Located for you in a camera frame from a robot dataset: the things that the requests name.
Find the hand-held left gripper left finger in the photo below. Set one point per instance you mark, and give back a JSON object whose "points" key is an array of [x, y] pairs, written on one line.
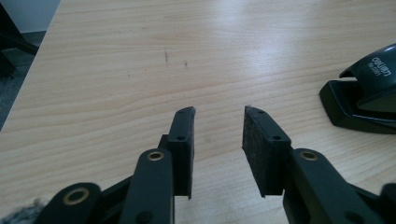
{"points": [[180, 149]]}

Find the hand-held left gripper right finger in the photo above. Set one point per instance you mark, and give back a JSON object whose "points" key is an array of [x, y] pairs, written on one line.
{"points": [[267, 155]]}

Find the black metal frame strut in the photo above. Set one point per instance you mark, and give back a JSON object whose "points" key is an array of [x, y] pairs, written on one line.
{"points": [[12, 40]]}

